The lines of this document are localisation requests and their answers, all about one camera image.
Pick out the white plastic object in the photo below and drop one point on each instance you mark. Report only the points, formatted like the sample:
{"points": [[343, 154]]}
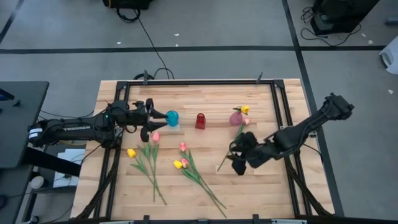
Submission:
{"points": [[391, 56]]}

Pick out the black aluminium table frame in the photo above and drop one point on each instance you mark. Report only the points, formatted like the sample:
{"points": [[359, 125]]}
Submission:
{"points": [[202, 82]]}

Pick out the blue glass vase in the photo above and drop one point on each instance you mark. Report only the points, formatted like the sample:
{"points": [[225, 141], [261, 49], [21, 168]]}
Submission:
{"points": [[172, 118]]}

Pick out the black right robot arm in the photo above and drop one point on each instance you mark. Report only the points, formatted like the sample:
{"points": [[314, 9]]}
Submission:
{"points": [[298, 137]]}

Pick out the white paper box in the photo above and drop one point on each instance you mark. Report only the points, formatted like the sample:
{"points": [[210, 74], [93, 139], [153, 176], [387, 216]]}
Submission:
{"points": [[71, 154]]}

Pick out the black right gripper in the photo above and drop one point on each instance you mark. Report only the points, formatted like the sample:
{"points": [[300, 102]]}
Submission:
{"points": [[259, 154]]}

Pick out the large black equipment box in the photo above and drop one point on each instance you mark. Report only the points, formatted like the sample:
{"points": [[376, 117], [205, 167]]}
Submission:
{"points": [[342, 12]]}

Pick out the white round object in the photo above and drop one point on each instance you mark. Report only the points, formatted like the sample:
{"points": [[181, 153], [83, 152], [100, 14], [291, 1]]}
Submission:
{"points": [[37, 182]]}

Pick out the black equipment case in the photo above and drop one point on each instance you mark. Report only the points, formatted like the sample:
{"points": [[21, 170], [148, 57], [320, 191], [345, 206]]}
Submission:
{"points": [[127, 3]]}

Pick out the pink artificial tulip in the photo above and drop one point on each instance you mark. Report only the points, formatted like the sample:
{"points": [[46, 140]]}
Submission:
{"points": [[246, 121], [183, 147], [185, 162], [155, 137]]}

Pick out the purple glass vase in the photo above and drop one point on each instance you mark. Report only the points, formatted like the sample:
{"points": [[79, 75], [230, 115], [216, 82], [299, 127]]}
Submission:
{"points": [[235, 119]]}

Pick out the black desk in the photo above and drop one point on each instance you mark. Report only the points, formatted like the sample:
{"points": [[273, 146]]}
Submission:
{"points": [[21, 124]]}

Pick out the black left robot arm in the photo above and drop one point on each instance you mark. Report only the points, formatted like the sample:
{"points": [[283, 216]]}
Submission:
{"points": [[77, 127]]}

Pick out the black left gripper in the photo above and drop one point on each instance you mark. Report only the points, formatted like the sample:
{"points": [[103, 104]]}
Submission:
{"points": [[136, 116]]}

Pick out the red glass vase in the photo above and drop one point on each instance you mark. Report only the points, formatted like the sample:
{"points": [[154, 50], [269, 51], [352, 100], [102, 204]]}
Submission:
{"points": [[200, 123]]}

